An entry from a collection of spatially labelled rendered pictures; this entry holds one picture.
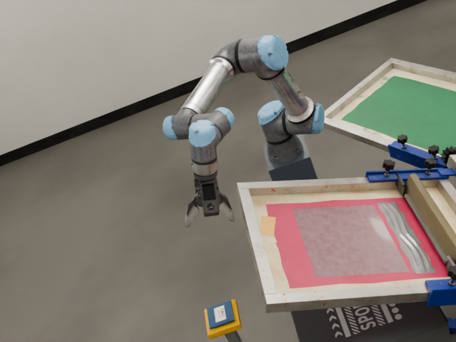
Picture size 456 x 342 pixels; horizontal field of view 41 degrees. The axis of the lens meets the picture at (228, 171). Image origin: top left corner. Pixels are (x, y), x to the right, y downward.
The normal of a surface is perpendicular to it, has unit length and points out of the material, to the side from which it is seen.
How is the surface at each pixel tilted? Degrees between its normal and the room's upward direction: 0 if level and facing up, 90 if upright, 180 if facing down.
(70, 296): 0
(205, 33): 90
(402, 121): 0
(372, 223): 22
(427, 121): 0
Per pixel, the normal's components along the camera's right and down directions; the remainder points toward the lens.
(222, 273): -0.33, -0.75
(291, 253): 0.04, -0.82
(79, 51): 0.13, 0.57
